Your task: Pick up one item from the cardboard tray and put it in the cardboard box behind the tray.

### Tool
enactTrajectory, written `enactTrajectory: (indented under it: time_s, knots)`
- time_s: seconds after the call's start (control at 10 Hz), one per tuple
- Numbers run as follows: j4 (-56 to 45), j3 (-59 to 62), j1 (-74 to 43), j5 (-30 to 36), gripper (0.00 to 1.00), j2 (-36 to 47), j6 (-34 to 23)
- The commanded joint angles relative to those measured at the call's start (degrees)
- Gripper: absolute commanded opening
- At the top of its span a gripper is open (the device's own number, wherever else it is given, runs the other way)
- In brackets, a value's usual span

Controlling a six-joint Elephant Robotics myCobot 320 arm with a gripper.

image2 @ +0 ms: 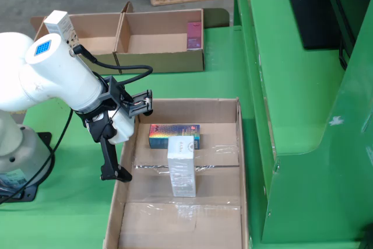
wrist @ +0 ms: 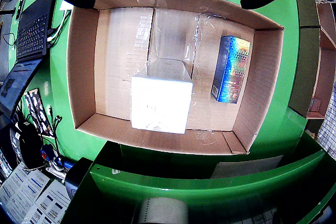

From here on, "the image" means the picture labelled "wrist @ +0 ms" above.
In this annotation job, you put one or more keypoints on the white d'Alba product box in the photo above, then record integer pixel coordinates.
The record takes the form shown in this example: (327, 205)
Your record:
(161, 103)

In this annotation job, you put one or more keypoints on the divided cardboard box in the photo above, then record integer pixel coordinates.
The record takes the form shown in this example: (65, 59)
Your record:
(304, 64)

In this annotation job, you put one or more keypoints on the holographic rainbow product box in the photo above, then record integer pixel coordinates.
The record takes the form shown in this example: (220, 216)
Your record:
(231, 69)

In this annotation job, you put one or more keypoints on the large open cardboard tray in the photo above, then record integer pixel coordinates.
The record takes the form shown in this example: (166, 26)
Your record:
(118, 64)

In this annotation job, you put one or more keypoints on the maroon product box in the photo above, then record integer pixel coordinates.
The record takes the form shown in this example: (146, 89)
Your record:
(314, 104)

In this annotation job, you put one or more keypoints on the black laptop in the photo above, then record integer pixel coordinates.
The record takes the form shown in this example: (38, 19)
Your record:
(31, 35)

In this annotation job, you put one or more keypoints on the printed photo sheet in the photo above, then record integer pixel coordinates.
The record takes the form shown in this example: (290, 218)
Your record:
(39, 111)

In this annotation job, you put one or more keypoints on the blue mesh crate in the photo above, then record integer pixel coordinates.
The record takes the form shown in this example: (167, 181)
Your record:
(328, 129)

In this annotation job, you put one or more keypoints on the black electronic device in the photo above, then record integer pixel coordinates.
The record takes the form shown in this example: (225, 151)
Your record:
(27, 145)

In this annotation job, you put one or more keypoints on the grey card sheet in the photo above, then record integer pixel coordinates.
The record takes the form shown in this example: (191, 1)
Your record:
(246, 167)

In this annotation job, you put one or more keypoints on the black boxy object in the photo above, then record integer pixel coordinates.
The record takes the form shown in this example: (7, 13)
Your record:
(77, 174)

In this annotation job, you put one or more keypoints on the printed paper sheet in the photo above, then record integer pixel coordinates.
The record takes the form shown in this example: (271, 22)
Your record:
(50, 205)
(21, 190)

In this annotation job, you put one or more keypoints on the gridded paper sheet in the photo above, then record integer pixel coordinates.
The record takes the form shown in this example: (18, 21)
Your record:
(257, 217)

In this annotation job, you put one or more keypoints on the clear packing tape roll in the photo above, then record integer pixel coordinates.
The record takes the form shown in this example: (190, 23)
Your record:
(162, 211)

